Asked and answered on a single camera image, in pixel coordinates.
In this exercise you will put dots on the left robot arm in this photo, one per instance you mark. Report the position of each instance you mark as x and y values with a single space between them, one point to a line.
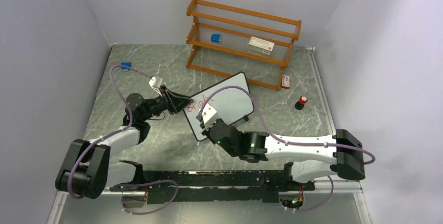
86 170

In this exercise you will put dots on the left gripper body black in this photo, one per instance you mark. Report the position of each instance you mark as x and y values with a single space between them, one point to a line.
162 103

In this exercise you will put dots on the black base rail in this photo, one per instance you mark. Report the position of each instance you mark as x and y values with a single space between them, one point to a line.
208 186

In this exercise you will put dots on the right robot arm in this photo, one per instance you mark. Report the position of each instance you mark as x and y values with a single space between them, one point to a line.
312 157

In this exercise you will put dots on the aluminium frame rail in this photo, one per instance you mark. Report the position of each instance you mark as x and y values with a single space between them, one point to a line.
171 146

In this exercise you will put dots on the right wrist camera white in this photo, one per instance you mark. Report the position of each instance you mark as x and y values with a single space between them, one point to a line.
207 117

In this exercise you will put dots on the white red box on rack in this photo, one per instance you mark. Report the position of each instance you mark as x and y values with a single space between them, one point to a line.
261 46

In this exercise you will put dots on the blue eraser on table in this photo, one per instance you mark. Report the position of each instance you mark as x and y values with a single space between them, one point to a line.
125 66

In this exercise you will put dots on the small red white box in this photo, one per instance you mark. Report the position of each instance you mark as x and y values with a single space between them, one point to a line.
285 82

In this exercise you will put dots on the red emergency stop button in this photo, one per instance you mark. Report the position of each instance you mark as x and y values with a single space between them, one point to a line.
300 104

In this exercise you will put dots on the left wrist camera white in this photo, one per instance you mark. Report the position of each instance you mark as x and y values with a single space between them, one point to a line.
157 84

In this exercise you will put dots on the wooden two-tier rack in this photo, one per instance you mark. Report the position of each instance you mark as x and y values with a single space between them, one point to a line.
237 25

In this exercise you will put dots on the blue eraser on rack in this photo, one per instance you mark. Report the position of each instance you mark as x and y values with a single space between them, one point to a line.
216 38

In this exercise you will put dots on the whiteboard with black frame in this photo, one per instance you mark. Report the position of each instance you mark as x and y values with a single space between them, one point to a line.
232 105

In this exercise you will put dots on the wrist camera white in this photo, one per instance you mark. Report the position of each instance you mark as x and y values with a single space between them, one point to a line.
207 117
157 84

